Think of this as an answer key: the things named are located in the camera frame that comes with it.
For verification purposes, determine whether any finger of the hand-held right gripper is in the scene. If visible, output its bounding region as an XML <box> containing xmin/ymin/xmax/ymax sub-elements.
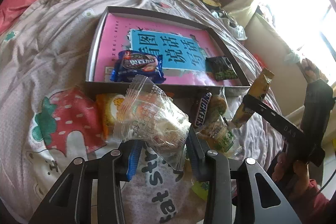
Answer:
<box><xmin>242</xmin><ymin>93</ymin><xmax>273</xmax><ymax>115</ymax></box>

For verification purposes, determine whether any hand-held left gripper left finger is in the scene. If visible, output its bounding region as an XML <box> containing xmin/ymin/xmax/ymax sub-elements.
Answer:
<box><xmin>28</xmin><ymin>139</ymin><xmax>144</xmax><ymax>224</ymax></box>

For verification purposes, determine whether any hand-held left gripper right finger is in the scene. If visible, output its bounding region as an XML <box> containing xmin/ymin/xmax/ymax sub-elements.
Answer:
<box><xmin>185</xmin><ymin>128</ymin><xmax>302</xmax><ymax>224</ymax></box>

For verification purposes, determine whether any golden tan snack packet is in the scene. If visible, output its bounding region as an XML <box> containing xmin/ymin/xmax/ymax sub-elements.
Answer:
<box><xmin>231</xmin><ymin>68</ymin><xmax>275</xmax><ymax>128</ymax></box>

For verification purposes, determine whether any clear round cake packet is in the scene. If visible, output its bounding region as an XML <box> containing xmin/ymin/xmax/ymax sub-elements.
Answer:
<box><xmin>207</xmin><ymin>88</ymin><xmax>231</xmax><ymax>130</ymax></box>

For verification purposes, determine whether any clear pastry packet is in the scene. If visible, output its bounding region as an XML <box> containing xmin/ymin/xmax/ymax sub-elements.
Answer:
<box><xmin>113</xmin><ymin>74</ymin><xmax>192</xmax><ymax>170</ymax></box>

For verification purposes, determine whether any orange bread packet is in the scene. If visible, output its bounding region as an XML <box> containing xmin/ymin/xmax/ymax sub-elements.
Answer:
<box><xmin>95</xmin><ymin>93</ymin><xmax>126</xmax><ymax>139</ymax></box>

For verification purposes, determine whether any dark cardboard box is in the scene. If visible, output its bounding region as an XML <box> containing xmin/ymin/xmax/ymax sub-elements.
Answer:
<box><xmin>85</xmin><ymin>6</ymin><xmax>251</xmax><ymax>100</ymax></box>

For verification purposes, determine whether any person's right forearm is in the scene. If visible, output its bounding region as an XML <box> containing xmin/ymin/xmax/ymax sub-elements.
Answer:
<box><xmin>283</xmin><ymin>179</ymin><xmax>331</xmax><ymax>224</ymax></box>

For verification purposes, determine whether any person's right hand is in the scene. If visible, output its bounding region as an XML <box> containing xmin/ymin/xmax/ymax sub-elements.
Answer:
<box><xmin>272</xmin><ymin>152</ymin><xmax>315</xmax><ymax>201</ymax></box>

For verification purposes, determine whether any green label snack packet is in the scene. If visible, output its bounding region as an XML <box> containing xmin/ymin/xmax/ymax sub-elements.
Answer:
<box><xmin>197</xmin><ymin>119</ymin><xmax>243</xmax><ymax>159</ymax></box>

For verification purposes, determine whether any lime green wrapper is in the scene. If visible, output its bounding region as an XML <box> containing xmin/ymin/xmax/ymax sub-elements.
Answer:
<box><xmin>191</xmin><ymin>179</ymin><xmax>210</xmax><ymax>201</ymax></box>

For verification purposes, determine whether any red plastic bag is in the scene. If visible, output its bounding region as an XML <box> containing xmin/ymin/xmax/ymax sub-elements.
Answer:
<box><xmin>253</xmin><ymin>53</ymin><xmax>265</xmax><ymax>68</ymax></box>

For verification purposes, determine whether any brown chocolate bar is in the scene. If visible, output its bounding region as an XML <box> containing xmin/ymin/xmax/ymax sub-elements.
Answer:
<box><xmin>193</xmin><ymin>92</ymin><xmax>213</xmax><ymax>127</ymax></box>

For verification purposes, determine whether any black green snack packet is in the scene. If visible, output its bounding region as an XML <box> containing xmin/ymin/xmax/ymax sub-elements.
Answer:
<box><xmin>205</xmin><ymin>55</ymin><xmax>239</xmax><ymax>81</ymax></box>

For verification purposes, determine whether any white plastic bag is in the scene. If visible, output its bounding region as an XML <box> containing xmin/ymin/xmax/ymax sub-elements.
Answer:
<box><xmin>211</xmin><ymin>7</ymin><xmax>248</xmax><ymax>40</ymax></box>

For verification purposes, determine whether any blue cookie packet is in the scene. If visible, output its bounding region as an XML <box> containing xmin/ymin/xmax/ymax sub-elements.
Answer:
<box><xmin>110</xmin><ymin>50</ymin><xmax>166</xmax><ymax>84</ymax></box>

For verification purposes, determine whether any window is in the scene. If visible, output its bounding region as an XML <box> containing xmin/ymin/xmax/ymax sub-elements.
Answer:
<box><xmin>255</xmin><ymin>0</ymin><xmax>336</xmax><ymax>83</ymax></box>

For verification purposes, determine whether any pink book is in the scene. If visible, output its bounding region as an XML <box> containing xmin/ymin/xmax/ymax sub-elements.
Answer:
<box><xmin>94</xmin><ymin>13</ymin><xmax>243</xmax><ymax>86</ymax></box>

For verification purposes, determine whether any strawberry printed quilt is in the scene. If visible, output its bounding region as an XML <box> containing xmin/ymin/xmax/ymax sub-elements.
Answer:
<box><xmin>0</xmin><ymin>0</ymin><xmax>286</xmax><ymax>224</ymax></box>

